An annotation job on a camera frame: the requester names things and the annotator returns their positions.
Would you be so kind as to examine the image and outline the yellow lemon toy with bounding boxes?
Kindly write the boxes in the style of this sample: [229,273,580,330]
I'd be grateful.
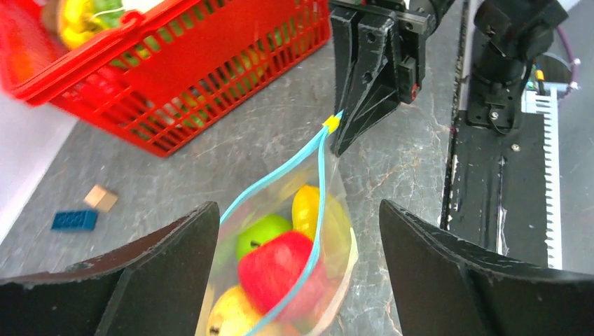
[205,284,263,336]

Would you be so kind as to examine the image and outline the red plastic basket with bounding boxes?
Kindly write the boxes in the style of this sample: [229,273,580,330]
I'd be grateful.
[1,1,330,157]

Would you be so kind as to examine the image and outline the clear zip top bag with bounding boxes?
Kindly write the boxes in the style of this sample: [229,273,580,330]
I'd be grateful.
[195,114,359,335]

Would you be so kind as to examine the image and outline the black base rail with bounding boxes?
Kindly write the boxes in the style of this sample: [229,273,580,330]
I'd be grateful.
[441,1,550,268]

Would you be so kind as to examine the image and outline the red apple toy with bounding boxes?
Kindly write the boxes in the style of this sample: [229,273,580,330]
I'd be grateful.
[237,230,329,321]

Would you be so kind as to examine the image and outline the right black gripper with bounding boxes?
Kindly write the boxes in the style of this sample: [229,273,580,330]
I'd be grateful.
[330,1,453,156]

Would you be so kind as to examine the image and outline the green apple toy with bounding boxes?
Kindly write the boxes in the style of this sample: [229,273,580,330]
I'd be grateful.
[235,214,293,261]

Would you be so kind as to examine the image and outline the small wooden cube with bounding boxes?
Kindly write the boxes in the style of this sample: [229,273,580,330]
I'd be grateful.
[84,185,118,212]

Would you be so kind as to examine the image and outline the yellow starfruit toy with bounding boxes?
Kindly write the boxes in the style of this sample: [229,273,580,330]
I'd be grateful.
[291,185,351,241]

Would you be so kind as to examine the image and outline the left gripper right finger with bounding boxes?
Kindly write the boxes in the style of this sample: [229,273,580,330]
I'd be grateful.
[379,199,593,335]

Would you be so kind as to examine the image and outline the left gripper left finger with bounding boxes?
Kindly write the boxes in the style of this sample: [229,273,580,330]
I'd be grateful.
[1,202,220,335]

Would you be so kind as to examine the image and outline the blue toy brick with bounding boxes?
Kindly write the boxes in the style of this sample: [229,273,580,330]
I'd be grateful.
[50,209,98,232]

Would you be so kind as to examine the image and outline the white cable duct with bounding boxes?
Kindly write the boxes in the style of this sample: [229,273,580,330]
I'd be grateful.
[522,82,564,270]

